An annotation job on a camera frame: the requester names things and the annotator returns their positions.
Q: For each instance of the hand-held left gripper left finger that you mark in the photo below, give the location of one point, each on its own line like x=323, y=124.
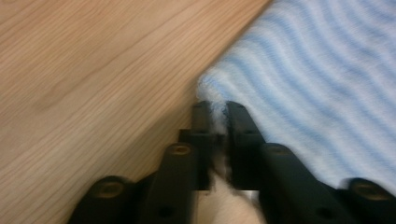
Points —
x=200, y=140

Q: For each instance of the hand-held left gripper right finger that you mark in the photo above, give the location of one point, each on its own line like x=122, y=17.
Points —
x=244, y=140

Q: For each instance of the light blue striped towel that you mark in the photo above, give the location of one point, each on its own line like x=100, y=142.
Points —
x=311, y=93

